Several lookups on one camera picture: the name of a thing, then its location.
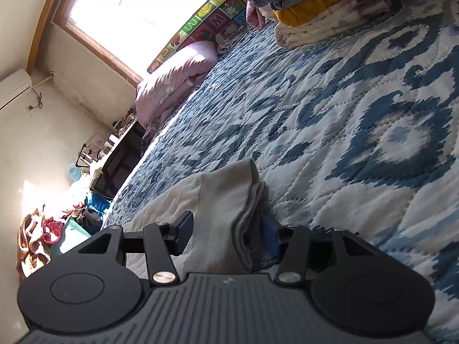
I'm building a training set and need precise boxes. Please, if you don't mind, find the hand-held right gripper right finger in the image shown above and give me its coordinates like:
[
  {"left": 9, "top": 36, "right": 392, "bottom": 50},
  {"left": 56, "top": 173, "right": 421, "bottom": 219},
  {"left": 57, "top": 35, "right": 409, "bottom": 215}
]
[{"left": 262, "top": 218, "right": 393, "bottom": 284}]

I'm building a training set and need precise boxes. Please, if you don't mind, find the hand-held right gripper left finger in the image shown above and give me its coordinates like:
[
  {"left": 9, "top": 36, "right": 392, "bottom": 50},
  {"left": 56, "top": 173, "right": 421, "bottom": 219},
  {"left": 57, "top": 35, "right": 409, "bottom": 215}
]
[{"left": 59, "top": 211, "right": 195, "bottom": 288}]

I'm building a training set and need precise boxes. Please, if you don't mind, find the light grey garment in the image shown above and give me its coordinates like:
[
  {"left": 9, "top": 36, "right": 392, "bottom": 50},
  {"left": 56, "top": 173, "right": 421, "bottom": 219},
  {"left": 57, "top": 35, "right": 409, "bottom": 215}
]
[{"left": 181, "top": 158, "right": 269, "bottom": 273}]

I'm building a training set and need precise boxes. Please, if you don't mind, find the stack of folded clothes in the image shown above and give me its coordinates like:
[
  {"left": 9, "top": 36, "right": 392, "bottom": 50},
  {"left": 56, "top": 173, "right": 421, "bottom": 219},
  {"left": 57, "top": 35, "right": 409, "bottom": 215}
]
[{"left": 274, "top": 0, "right": 392, "bottom": 51}]

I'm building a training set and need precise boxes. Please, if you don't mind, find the blue bag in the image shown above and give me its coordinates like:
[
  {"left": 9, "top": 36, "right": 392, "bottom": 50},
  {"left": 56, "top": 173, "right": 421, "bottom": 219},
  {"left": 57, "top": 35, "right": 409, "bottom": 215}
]
[{"left": 86, "top": 191, "right": 112, "bottom": 220}]

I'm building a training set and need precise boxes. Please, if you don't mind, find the dark desk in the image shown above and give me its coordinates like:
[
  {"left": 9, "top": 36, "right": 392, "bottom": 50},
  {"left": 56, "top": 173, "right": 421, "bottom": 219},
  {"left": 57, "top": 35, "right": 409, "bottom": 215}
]
[{"left": 90, "top": 120, "right": 146, "bottom": 200}]

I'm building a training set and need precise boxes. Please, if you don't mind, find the teal box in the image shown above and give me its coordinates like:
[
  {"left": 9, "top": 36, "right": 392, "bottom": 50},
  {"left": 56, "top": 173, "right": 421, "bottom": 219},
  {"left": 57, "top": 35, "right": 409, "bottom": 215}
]
[{"left": 50, "top": 218, "right": 91, "bottom": 263}]

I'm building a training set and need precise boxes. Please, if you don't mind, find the black desk lamp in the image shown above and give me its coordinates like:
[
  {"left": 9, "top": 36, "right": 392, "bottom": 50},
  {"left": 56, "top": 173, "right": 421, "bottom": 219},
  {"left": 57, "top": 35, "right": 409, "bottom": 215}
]
[{"left": 75, "top": 143, "right": 91, "bottom": 175}]

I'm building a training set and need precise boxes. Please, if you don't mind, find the red crumpled cloth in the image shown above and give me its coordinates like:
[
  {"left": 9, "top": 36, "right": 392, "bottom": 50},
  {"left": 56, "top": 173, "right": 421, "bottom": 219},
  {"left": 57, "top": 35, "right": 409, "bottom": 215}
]
[{"left": 40, "top": 204, "right": 87, "bottom": 245}]

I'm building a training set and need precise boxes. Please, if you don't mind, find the blue white patterned quilt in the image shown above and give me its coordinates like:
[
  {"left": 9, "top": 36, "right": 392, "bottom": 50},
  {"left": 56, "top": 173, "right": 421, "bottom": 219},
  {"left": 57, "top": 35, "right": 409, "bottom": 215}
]
[{"left": 102, "top": 0, "right": 459, "bottom": 344}]

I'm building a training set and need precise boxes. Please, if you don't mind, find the tan crumpled cloth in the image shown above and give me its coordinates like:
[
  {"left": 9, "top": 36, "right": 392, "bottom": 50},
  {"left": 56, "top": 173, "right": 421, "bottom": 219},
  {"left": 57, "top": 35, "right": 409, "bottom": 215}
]
[{"left": 16, "top": 204, "right": 55, "bottom": 281}]

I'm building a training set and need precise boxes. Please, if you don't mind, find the pink floral pillow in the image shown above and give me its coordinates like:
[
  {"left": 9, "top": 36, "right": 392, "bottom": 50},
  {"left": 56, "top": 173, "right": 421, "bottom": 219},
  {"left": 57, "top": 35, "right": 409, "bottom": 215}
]
[{"left": 134, "top": 40, "right": 219, "bottom": 130}]

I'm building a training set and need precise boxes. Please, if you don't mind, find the colourful alphabet foam mat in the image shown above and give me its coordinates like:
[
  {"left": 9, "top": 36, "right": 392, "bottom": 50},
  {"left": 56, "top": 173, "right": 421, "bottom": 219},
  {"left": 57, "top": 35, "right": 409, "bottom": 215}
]
[{"left": 147, "top": 0, "right": 250, "bottom": 75}]

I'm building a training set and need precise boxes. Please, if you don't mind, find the white air conditioner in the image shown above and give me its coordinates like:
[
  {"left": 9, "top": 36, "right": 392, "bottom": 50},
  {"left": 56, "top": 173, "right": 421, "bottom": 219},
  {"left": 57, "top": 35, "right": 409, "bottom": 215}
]
[{"left": 0, "top": 69, "right": 34, "bottom": 110}]

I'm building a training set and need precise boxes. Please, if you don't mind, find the wooden framed window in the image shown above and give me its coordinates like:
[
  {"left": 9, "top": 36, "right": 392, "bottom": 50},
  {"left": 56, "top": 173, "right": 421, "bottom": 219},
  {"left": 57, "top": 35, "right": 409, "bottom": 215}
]
[{"left": 27, "top": 0, "right": 231, "bottom": 87}]

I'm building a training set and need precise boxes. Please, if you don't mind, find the yellow folded garment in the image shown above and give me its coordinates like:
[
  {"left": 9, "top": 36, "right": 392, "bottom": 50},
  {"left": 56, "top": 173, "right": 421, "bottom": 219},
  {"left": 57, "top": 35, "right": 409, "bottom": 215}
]
[{"left": 273, "top": 0, "right": 372, "bottom": 28}]

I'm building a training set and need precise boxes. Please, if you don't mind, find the wall socket with cable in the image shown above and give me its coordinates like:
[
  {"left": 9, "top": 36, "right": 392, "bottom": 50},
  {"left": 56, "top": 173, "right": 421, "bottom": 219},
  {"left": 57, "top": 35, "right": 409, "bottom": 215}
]
[{"left": 28, "top": 71, "right": 57, "bottom": 110}]

